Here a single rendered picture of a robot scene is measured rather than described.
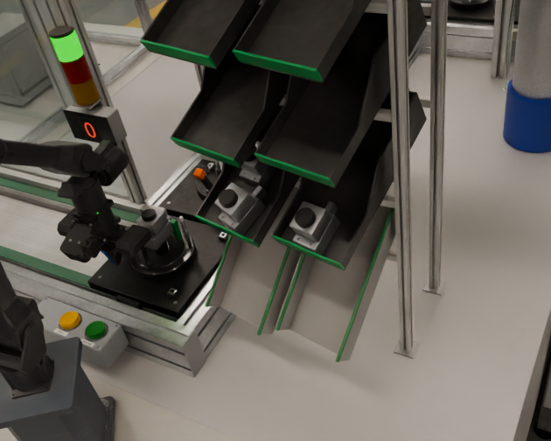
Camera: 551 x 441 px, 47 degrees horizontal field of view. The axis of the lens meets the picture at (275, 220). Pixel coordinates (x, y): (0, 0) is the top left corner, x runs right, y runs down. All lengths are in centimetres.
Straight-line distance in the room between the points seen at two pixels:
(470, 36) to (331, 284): 121
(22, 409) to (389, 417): 62
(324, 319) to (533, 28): 84
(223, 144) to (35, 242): 81
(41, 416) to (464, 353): 76
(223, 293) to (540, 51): 90
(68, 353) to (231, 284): 31
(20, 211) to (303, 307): 91
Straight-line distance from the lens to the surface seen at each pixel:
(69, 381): 113
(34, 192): 179
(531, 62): 163
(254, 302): 118
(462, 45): 215
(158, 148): 194
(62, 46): 134
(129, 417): 130
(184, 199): 153
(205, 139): 99
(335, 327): 112
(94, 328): 131
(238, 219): 102
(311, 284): 114
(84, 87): 138
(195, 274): 133
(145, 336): 129
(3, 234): 175
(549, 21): 158
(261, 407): 123
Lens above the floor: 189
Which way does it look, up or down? 41 degrees down
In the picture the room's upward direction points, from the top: 12 degrees counter-clockwise
